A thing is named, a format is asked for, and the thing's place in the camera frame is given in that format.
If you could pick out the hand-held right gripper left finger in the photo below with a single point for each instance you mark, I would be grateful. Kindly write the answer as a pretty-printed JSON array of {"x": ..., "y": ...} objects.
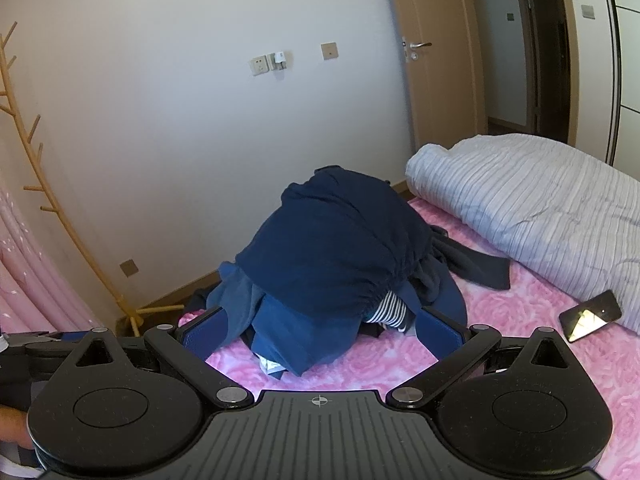
[{"x": 200, "y": 334}]

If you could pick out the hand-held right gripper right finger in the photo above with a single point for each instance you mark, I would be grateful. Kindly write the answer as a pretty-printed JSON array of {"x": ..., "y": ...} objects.
[{"x": 441, "y": 335}]

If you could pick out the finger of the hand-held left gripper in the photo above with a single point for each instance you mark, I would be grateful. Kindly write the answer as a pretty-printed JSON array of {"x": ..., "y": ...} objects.
[{"x": 50, "y": 346}]

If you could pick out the navy blue garment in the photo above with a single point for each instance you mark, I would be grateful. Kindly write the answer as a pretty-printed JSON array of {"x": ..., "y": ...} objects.
[{"x": 330, "y": 240}]

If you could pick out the pile of dark clothes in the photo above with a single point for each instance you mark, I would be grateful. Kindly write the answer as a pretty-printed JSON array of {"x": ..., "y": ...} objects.
[{"x": 290, "y": 340}]

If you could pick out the person's left hand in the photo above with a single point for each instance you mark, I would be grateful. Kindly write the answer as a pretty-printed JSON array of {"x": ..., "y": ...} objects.
[{"x": 14, "y": 426}]

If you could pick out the striped shirt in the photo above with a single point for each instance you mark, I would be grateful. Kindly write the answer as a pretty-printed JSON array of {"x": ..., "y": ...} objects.
[{"x": 389, "y": 312}]

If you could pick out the pink curtain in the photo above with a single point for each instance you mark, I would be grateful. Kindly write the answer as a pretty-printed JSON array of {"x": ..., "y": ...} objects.
[{"x": 35, "y": 270}]

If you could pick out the black garment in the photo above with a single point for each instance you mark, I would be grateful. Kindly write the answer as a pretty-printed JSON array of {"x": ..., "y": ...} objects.
[{"x": 475, "y": 265}]

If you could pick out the pink rose blanket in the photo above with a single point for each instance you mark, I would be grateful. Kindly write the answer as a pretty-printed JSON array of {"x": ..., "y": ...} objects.
[{"x": 530, "y": 325}]

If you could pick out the black smartphone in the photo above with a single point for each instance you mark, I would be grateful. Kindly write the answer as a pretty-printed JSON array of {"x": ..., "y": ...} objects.
[{"x": 590, "y": 316}]

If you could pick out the grey striped duvet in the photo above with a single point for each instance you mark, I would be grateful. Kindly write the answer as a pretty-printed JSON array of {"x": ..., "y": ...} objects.
[{"x": 540, "y": 200}]

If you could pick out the wooden coat rack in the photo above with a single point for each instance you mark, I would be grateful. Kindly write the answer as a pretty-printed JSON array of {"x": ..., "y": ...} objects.
[{"x": 37, "y": 175}]

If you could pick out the wooden door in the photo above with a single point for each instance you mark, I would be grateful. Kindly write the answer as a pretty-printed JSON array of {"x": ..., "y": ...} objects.
[{"x": 440, "y": 50}]

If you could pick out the white plug adapter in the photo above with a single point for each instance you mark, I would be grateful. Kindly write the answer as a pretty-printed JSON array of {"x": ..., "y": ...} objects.
[{"x": 279, "y": 59}]

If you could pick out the white wardrobe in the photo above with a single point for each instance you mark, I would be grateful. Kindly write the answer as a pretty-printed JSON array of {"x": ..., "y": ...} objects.
[{"x": 627, "y": 60}]

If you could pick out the beige wall socket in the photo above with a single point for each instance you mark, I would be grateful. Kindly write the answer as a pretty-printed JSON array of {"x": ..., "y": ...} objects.
[{"x": 129, "y": 267}]

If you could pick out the white wall socket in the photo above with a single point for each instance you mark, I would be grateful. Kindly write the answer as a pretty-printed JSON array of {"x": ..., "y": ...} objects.
[{"x": 258, "y": 65}]

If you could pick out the beige wall switch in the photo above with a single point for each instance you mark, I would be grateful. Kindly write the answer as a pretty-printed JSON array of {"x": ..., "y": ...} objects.
[{"x": 328, "y": 50}]

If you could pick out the grey wall switch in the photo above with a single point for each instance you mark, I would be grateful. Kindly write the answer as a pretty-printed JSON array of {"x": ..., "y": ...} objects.
[{"x": 588, "y": 11}]

